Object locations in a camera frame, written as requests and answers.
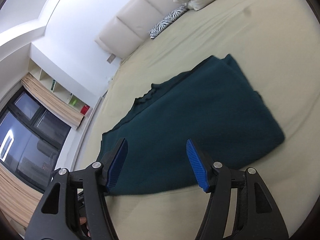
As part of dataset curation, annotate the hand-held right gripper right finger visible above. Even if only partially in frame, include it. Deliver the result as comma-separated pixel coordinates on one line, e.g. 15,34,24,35
186,139,290,240

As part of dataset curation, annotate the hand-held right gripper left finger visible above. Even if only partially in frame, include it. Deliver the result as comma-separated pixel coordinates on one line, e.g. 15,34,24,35
24,137,128,240

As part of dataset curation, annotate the dark green sweater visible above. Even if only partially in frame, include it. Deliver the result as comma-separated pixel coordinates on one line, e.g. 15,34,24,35
96,54,286,197

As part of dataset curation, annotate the person's left hand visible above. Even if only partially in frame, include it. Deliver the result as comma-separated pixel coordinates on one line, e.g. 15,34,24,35
79,216,92,239

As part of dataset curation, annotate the white window ledge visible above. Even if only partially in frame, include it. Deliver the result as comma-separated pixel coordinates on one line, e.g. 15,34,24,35
59,97,105,172

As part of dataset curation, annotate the dark framed window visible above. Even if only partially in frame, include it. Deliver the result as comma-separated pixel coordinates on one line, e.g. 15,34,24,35
0,86,72,193

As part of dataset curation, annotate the beige curtain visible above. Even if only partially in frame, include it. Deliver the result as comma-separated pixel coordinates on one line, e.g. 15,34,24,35
0,165,43,228
21,72,84,130

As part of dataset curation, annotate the bed with beige sheet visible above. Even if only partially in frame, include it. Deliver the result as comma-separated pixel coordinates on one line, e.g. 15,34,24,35
72,0,320,240

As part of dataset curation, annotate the cream padded headboard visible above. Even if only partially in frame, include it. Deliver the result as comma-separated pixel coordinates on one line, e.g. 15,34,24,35
94,0,185,60

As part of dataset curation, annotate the zebra print pillow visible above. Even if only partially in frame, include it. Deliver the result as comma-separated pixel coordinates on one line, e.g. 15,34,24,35
149,5,189,40

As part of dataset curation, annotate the white wall shelf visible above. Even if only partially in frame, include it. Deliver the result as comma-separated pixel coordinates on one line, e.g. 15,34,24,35
28,57,94,118

